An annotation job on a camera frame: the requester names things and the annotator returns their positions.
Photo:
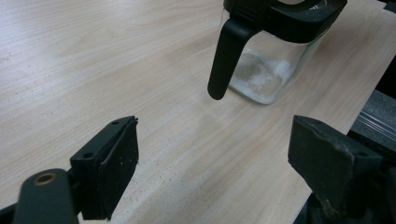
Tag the aluminium floor rail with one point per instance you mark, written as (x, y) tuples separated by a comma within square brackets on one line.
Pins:
[(378, 124)]

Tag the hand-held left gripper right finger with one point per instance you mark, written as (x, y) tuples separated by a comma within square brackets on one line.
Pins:
[(327, 161)]

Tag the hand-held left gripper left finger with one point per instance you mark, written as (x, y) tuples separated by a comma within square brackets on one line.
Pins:
[(112, 168)]

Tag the glass jar with black lid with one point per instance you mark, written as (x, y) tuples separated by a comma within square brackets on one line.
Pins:
[(267, 46)]

